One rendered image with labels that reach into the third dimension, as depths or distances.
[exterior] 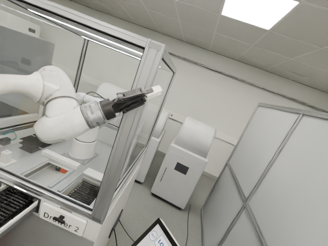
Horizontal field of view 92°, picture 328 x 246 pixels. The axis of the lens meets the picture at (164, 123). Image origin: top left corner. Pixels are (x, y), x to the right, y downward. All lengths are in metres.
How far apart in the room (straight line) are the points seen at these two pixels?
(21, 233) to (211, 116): 3.56
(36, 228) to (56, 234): 0.14
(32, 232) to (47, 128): 1.02
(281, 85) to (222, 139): 1.69
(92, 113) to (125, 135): 0.29
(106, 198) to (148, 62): 0.77
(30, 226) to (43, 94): 1.03
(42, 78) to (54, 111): 0.12
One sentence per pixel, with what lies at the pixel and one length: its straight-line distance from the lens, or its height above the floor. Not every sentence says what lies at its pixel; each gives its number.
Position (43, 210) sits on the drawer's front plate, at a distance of 1.31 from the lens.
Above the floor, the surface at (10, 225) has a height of 0.88.
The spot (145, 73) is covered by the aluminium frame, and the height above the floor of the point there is 1.85.
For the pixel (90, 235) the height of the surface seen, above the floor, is 0.84.
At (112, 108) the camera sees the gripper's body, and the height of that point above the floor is 1.70.
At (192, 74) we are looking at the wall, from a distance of 3.93.
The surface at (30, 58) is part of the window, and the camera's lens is 1.09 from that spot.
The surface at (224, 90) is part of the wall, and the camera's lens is 3.95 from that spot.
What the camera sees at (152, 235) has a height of 1.14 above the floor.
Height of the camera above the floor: 1.85
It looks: 14 degrees down
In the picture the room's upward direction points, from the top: 22 degrees clockwise
